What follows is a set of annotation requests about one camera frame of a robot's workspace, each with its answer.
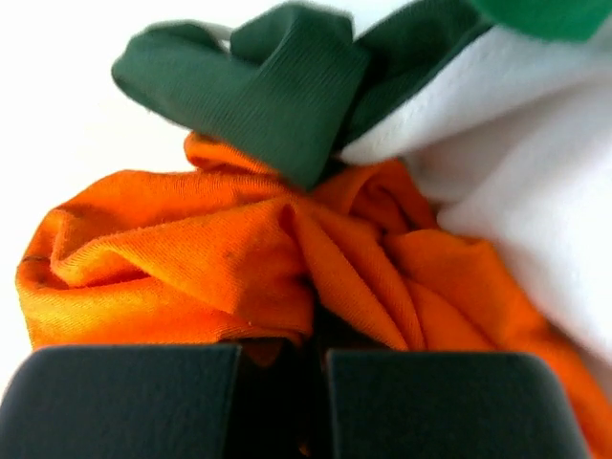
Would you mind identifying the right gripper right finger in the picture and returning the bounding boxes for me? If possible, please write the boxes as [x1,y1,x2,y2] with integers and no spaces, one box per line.
[327,350,590,458]

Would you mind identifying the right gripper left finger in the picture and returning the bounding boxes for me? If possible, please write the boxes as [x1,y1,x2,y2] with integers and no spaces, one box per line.
[1,344,240,458]

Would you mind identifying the orange t shirt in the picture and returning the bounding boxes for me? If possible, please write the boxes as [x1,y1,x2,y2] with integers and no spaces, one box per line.
[15,134,611,458]

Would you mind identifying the dark green white t shirt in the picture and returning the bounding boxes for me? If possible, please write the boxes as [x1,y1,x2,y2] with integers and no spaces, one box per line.
[111,1,611,365]

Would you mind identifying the bright green t shirt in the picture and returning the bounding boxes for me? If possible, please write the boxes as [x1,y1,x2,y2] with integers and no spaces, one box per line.
[470,0,611,42]

